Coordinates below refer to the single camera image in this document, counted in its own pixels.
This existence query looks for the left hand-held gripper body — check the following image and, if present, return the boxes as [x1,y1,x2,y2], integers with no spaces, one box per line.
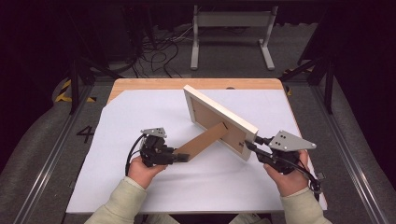
[138,126,176,168]

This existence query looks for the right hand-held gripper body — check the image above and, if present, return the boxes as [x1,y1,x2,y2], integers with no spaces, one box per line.
[256,130,318,175]

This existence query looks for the white picture frame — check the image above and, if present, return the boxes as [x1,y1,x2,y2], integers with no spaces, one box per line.
[173,84,260,163]

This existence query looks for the person's left hand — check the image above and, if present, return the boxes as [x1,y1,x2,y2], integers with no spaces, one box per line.
[128,154,168,189]

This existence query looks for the person's right hand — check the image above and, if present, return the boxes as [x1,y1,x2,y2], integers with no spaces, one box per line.
[263,149,310,198]

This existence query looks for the white table sheet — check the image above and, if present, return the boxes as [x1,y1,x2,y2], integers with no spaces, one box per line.
[65,89,328,215]

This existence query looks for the person's left leg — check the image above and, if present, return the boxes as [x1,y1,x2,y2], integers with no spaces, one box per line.
[146,214,180,224]

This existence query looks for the person's leg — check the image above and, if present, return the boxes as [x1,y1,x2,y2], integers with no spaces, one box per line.
[146,214,180,224]
[228,213,272,224]

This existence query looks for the person's right leg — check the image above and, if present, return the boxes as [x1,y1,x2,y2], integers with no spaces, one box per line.
[228,213,272,224]

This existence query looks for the black metal stand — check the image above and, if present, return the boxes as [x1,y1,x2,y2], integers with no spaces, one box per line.
[66,8,122,115]
[278,6,340,115]

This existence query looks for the yellow black floor tape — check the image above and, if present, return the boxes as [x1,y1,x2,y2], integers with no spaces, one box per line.
[55,78,97,104]

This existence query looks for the white metal stand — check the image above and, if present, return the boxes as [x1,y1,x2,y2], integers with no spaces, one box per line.
[190,5,279,71]

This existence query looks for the left hand-held gripper cable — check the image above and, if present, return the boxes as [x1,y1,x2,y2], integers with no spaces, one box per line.
[124,133,146,176]

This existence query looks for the hand-held gripper cable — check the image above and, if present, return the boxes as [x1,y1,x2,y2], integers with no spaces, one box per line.
[274,155,326,202]
[124,133,146,176]

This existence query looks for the right hand-held gripper cable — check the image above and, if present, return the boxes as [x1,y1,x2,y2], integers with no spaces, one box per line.
[274,155,326,202]

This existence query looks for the metal floor rail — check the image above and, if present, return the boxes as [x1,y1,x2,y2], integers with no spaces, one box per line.
[311,83,390,224]
[13,83,94,224]

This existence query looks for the black floor cables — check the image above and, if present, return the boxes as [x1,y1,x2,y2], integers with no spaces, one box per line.
[134,26,200,78]

